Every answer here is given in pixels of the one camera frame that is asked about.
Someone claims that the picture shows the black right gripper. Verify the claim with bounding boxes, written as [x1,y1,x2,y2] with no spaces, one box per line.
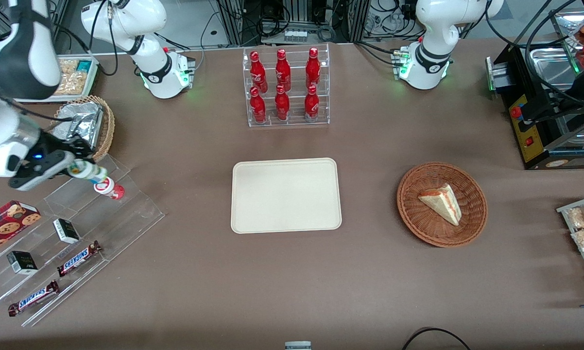
[24,130,109,186]

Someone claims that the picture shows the green lid yogurt cup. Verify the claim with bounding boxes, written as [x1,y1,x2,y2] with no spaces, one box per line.
[69,159,108,183]

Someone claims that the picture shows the stainless steel tray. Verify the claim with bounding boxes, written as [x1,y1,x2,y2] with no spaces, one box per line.
[528,10,584,93]

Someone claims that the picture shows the beige plastic tray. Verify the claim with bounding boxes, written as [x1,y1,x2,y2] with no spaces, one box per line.
[231,157,343,234]

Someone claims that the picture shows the black sealing machine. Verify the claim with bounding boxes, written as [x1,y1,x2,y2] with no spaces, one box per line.
[485,44,584,171]

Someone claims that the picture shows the red lid yogurt cup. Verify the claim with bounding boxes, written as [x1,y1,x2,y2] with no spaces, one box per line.
[94,177,126,200]

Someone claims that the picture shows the light wicker basket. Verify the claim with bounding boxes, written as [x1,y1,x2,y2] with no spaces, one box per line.
[47,95,116,163]

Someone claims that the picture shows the silver foil trays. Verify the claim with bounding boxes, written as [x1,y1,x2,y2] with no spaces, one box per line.
[55,102,103,150]

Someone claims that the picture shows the clear acrylic stepped display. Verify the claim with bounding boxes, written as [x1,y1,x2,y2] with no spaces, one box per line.
[0,155,165,327]

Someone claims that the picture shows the small black box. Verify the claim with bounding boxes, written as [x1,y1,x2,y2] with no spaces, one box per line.
[6,251,38,275]
[53,219,80,245]

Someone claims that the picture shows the white rectangular snack bin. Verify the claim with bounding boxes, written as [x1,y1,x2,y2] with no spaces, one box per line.
[15,56,101,104]

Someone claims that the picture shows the Snickers chocolate bar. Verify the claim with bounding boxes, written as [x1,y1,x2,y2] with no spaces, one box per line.
[56,241,103,278]
[8,280,60,317]

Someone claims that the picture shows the red plaid cookie box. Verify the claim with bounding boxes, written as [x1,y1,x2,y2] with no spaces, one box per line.
[0,200,42,258]

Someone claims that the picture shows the wrapped triangle sandwich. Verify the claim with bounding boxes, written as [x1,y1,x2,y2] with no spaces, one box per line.
[417,183,463,227]

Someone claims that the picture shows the round brown wicker basket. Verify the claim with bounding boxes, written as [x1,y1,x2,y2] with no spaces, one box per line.
[397,161,488,248]

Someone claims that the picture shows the red cola bottle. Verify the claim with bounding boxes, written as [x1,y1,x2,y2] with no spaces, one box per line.
[250,51,268,93]
[306,47,321,89]
[275,85,291,121]
[250,87,267,123]
[304,85,320,122]
[275,49,292,92]

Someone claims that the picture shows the clear acrylic bottle rack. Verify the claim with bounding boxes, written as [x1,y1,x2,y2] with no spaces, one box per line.
[242,43,330,128]

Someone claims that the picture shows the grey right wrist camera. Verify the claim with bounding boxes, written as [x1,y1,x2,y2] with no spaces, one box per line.
[8,152,75,191]

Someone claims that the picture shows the black looping cable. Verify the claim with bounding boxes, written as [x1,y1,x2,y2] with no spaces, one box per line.
[485,0,584,105]

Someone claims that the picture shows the grey wire rack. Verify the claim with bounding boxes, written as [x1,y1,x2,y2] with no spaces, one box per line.
[557,193,584,297]

